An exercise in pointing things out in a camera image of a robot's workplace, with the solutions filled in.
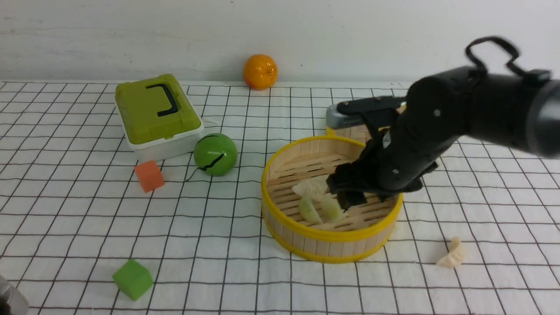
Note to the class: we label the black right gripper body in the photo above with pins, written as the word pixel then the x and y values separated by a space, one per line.
pixel 395 158

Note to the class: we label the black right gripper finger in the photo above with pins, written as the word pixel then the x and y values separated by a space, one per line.
pixel 348 199

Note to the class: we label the green tinted dumpling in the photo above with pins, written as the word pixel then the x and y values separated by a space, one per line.
pixel 332 209
pixel 308 212

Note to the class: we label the white dumpling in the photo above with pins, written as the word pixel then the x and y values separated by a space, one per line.
pixel 313 188
pixel 455 256

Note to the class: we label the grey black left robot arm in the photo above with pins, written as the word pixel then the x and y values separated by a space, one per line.
pixel 12 301

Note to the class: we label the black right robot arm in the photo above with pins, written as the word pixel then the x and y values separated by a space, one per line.
pixel 493 100

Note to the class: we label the bamboo steamer tray yellow rim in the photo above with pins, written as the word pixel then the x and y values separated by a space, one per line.
pixel 365 229

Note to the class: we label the woven bamboo steamer lid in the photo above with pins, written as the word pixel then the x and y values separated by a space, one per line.
pixel 350 132

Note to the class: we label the green ball with crack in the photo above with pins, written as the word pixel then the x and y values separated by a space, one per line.
pixel 215 154

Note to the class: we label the orange fruit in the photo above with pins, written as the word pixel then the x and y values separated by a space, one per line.
pixel 260 72

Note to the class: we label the orange foam cube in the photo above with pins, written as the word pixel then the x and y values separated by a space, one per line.
pixel 149 176

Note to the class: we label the green lidded white box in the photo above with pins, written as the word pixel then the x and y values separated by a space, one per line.
pixel 158 120

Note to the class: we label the green foam cube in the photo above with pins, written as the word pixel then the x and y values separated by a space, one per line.
pixel 133 279

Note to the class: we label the white black grid tablecloth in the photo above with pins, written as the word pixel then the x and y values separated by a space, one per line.
pixel 72 213

